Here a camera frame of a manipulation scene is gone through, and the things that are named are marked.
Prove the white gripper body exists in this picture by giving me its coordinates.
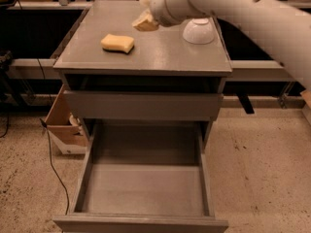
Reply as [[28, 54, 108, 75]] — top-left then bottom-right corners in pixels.
[[150, 0, 190, 27]]

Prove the yellow sponge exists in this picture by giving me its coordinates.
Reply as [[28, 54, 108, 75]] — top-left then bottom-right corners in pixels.
[[100, 34, 134, 53]]

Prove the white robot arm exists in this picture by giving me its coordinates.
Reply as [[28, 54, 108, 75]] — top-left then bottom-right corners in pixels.
[[132, 0, 311, 90]]

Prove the grey drawer cabinet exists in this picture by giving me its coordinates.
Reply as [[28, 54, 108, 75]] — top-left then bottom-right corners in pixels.
[[52, 0, 233, 233]]

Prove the grey top drawer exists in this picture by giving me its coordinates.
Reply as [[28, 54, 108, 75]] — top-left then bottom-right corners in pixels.
[[64, 90, 223, 121]]

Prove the open grey middle drawer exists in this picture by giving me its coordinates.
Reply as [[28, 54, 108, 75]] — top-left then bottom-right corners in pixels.
[[53, 121, 228, 233]]

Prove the white upturned bowl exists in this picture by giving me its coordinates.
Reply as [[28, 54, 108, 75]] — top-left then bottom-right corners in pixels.
[[183, 18, 214, 45]]

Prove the cardboard box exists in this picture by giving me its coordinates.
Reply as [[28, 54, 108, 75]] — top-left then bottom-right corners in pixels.
[[45, 86, 88, 154]]

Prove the grey metal rail frame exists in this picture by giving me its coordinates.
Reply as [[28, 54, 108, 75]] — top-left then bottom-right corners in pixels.
[[1, 2, 303, 105]]

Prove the black cable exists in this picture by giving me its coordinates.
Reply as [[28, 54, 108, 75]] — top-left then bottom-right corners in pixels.
[[37, 59, 70, 216]]

